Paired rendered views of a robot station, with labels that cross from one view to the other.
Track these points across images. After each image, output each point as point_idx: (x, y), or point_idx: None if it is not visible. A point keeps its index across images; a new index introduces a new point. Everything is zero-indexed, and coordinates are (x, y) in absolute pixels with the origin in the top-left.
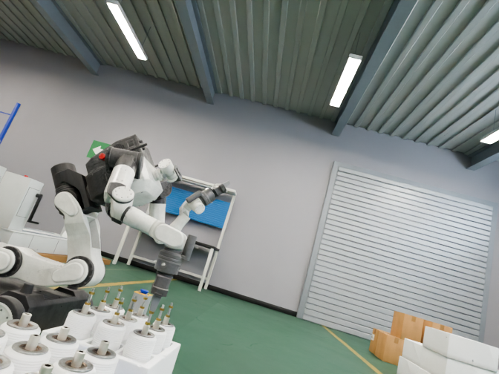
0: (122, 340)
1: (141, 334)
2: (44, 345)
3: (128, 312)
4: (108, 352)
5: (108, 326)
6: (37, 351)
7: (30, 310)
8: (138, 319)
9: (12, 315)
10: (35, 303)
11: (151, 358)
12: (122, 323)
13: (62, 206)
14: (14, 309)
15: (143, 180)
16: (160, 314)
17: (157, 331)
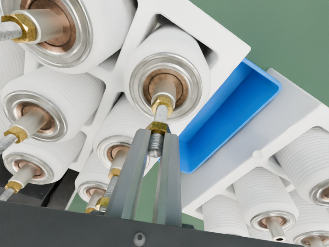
0: (95, 94)
1: (186, 103)
2: (309, 234)
3: (30, 136)
4: None
5: (151, 164)
6: (327, 237)
7: (40, 194)
8: None
9: (69, 200)
10: (25, 201)
11: (152, 16)
12: (110, 139)
13: None
14: (64, 208)
15: None
16: (2, 36)
17: (91, 25)
